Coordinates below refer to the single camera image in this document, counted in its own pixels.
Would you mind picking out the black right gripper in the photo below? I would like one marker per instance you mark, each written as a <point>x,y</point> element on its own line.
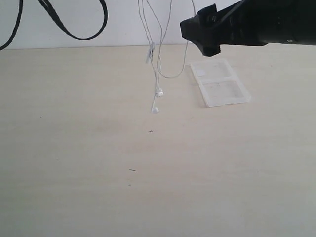
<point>252,23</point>

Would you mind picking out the clear plastic storage case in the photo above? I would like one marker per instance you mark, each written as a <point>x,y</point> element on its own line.
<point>219,83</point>

